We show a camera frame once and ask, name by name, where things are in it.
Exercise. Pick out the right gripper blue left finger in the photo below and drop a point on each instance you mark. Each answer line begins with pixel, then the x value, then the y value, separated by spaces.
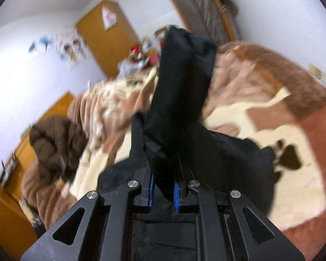
pixel 143 201

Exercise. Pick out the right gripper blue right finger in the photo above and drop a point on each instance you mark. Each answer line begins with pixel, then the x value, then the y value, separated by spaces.
pixel 182 177

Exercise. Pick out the black puffer hooded jacket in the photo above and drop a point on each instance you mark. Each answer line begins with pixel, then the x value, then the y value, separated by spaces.
pixel 233 180

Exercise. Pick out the brown puffer jacket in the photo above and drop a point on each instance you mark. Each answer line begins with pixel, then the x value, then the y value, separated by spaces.
pixel 58 143

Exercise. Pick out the red gift box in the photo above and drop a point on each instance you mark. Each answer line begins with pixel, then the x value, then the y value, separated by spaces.
pixel 154 58

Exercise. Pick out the brown cream plush blanket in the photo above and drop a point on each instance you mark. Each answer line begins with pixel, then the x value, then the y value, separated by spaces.
pixel 255 94

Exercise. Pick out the red santa hat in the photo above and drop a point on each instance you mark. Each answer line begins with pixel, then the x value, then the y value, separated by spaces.
pixel 135 50

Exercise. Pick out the wooden headboard shelf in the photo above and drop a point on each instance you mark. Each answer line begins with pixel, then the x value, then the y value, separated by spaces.
pixel 16 232

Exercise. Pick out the white plastic bag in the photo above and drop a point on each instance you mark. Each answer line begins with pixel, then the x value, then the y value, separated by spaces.
pixel 109 18

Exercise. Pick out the cartoon couple wall sticker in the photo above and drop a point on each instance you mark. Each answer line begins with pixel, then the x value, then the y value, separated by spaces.
pixel 69 46

